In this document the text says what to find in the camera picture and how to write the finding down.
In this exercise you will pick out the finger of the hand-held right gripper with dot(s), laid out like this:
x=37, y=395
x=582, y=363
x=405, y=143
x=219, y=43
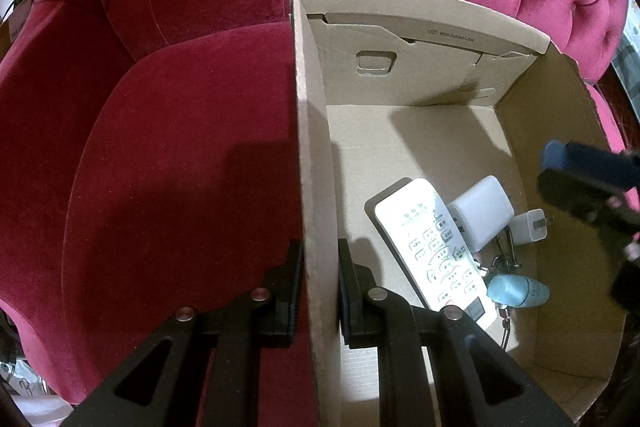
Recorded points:
x=565, y=194
x=560, y=154

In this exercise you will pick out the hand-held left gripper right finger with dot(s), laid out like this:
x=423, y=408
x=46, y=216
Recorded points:
x=352, y=302

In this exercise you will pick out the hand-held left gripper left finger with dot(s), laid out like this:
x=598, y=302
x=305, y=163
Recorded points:
x=280, y=302

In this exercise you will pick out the small white charger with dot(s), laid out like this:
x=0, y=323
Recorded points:
x=527, y=227

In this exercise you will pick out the large white charger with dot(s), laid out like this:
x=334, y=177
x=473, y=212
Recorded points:
x=482, y=207

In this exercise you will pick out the white remote control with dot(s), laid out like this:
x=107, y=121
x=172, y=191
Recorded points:
x=425, y=232

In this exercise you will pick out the light blue bottle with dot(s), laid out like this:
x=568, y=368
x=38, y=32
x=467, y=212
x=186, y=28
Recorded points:
x=520, y=291

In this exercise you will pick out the cardboard box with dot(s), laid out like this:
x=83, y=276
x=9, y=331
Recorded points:
x=425, y=132

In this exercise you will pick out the grey checked blanket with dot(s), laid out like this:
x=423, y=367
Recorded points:
x=630, y=57

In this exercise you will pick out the red tufted velvet sofa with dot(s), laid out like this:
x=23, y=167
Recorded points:
x=175, y=157

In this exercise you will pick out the paper tag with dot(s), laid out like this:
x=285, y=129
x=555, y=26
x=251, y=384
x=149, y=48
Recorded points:
x=17, y=19

